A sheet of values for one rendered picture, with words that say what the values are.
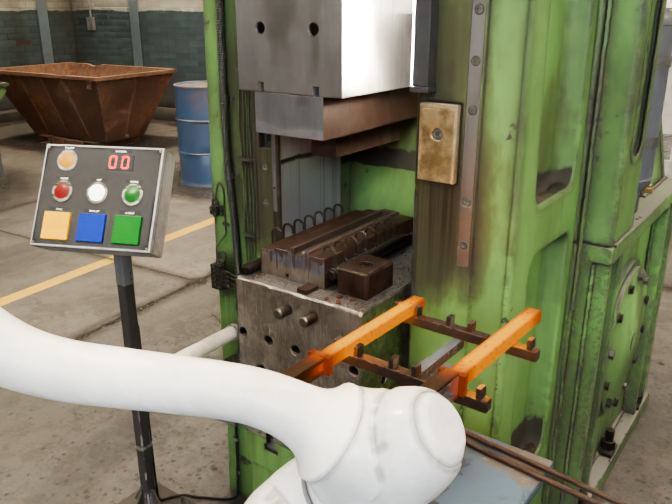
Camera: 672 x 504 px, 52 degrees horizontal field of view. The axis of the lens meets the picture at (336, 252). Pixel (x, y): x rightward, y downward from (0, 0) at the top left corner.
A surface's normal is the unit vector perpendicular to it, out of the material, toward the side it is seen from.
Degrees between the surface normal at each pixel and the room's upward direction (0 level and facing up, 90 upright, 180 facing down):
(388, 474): 89
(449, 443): 48
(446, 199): 90
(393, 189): 90
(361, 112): 90
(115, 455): 0
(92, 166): 60
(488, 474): 0
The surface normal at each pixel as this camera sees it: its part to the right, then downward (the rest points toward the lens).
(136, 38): -0.51, 0.29
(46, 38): 0.86, 0.18
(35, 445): 0.00, -0.94
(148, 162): -0.16, -0.18
